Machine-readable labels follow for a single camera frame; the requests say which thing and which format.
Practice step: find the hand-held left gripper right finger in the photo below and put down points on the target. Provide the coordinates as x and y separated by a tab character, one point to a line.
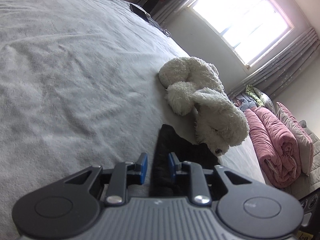
172	168

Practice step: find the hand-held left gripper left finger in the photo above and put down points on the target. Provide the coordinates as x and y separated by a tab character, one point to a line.
143	168

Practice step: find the black t-shirt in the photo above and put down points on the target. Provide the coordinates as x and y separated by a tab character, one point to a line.
165	155

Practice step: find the small clothes pile by curtain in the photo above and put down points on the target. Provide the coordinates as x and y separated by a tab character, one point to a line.
252	97

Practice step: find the white plush dog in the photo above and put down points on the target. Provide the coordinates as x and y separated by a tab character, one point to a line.
212	110

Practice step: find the pink folded quilt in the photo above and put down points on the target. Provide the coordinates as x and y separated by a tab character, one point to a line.
275	145

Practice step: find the bed with grey sheet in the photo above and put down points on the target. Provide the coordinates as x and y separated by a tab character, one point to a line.
75	80

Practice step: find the grey pillow with pink edge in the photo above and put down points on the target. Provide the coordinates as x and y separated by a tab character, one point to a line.
297	132

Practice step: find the grey quilted headboard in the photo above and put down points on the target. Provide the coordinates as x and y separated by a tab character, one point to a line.
313	175

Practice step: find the blue grey cloth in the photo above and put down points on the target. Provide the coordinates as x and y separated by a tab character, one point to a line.
160	26

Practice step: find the black device with round dials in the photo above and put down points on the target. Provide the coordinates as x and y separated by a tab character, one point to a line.
311	205

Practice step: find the grey floral curtain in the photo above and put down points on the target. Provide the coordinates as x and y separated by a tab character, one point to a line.
175	7
280	67

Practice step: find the black tablet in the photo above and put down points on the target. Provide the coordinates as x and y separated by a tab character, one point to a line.
138	10

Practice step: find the window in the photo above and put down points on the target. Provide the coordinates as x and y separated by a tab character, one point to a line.
240	20

